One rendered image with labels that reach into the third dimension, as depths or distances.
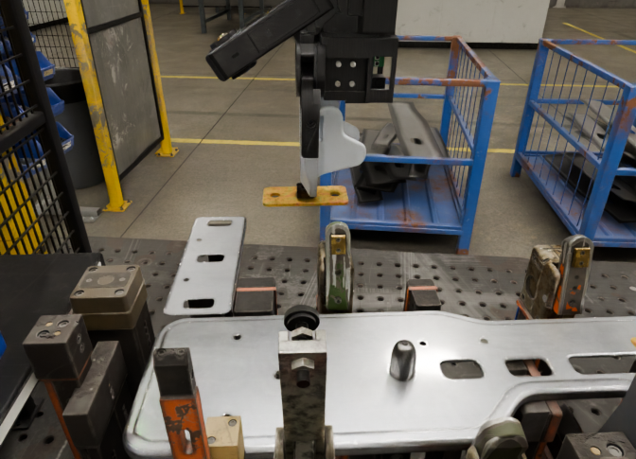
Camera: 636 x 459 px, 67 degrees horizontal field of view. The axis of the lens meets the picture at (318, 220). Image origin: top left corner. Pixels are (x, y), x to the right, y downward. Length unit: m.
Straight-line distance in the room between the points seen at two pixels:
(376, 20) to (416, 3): 7.88
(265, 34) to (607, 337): 0.61
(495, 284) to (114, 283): 0.95
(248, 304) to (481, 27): 7.94
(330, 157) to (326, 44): 0.10
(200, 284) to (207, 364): 0.17
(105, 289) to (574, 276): 0.67
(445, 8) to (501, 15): 0.87
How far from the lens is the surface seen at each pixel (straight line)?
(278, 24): 0.41
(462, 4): 8.40
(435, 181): 3.15
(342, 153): 0.44
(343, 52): 0.40
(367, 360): 0.66
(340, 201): 0.47
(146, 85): 3.77
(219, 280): 0.80
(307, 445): 0.48
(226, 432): 0.51
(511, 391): 0.66
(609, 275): 1.51
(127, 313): 0.72
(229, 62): 0.42
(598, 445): 0.49
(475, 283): 1.33
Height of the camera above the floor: 1.47
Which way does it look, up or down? 30 degrees down
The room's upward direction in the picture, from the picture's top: straight up
